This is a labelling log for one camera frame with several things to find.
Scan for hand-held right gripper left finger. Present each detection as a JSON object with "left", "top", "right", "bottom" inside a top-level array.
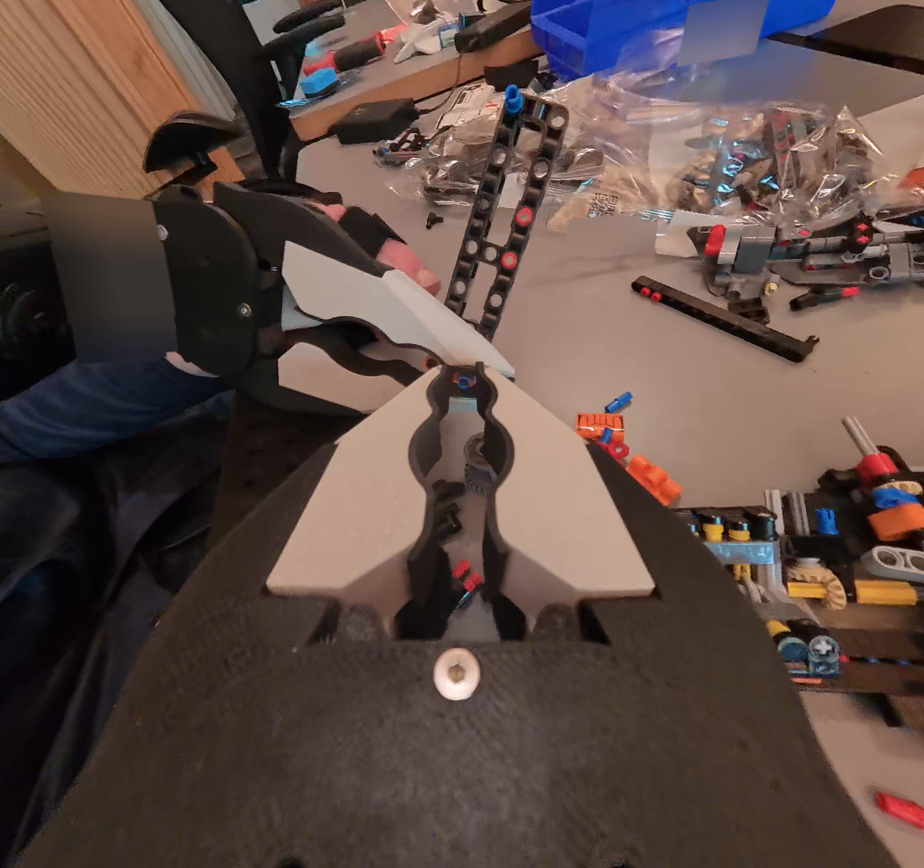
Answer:
[{"left": 264, "top": 365, "right": 463, "bottom": 639}]

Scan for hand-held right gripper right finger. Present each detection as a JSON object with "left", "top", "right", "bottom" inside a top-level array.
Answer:
[{"left": 476, "top": 361, "right": 658, "bottom": 639}]

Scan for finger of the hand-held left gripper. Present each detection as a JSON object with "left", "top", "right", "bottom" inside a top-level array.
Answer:
[
  {"left": 280, "top": 240, "right": 516, "bottom": 380},
  {"left": 276, "top": 345, "right": 427, "bottom": 417}
]

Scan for black lego frame beam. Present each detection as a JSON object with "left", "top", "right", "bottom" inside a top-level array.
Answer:
[{"left": 442, "top": 85, "right": 571, "bottom": 344}]

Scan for pile of technic parts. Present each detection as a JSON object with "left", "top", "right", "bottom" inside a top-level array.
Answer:
[{"left": 679, "top": 417, "right": 924, "bottom": 728}]

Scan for person's left forearm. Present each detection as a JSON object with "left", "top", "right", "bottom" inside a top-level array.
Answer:
[{"left": 0, "top": 356, "right": 232, "bottom": 465}]

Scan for orange lego block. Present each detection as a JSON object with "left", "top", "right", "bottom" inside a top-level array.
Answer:
[{"left": 625, "top": 454, "right": 684, "bottom": 508}]

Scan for small dark lego subassembly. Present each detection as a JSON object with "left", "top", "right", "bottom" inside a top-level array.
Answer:
[{"left": 373, "top": 128, "right": 428, "bottom": 165}]

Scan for long black lego beam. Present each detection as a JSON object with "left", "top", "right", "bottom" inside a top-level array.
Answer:
[{"left": 630, "top": 275, "right": 821, "bottom": 364}]

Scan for grey lego subassembly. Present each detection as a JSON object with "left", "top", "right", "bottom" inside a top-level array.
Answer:
[{"left": 686, "top": 218, "right": 924, "bottom": 306}]

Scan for black lego connector red pin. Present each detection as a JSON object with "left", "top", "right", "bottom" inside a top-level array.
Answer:
[{"left": 788, "top": 285, "right": 861, "bottom": 312}]

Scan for clear bag of lego parts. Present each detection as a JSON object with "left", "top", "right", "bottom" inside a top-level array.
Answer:
[{"left": 679, "top": 106, "right": 889, "bottom": 234}]

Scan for red lego axle piece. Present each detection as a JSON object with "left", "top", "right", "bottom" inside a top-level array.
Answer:
[{"left": 872, "top": 790, "right": 924, "bottom": 831}]

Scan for person's left hand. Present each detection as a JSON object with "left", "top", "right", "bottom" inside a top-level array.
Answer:
[{"left": 316, "top": 199, "right": 443, "bottom": 299}]

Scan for black padded armrest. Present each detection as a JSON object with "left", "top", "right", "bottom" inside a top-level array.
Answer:
[{"left": 142, "top": 112, "right": 244, "bottom": 174}]

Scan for flat black box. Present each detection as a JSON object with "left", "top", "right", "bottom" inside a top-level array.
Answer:
[{"left": 334, "top": 97, "right": 421, "bottom": 146}]

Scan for white printed leaflet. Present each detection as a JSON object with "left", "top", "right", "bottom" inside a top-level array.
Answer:
[{"left": 436, "top": 85, "right": 499, "bottom": 129}]

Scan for black office chair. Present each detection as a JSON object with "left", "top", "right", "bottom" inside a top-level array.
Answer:
[{"left": 108, "top": 0, "right": 347, "bottom": 183}]

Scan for white plastic object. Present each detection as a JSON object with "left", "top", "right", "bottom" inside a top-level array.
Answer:
[{"left": 393, "top": 20, "right": 445, "bottom": 64}]

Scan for person's legs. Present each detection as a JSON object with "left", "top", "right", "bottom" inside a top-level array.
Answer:
[{"left": 0, "top": 442, "right": 218, "bottom": 868}]

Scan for black power adapter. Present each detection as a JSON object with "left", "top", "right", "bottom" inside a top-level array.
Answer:
[{"left": 453, "top": 0, "right": 537, "bottom": 53}]

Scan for pile of flat clear bags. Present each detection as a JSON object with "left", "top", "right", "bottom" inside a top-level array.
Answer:
[{"left": 383, "top": 74, "right": 723, "bottom": 234}]

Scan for blue plastic bin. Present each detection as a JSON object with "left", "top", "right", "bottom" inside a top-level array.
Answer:
[{"left": 530, "top": 0, "right": 867, "bottom": 82}]

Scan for red handled tool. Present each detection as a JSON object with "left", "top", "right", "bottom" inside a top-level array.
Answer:
[{"left": 302, "top": 29, "right": 387, "bottom": 78}]

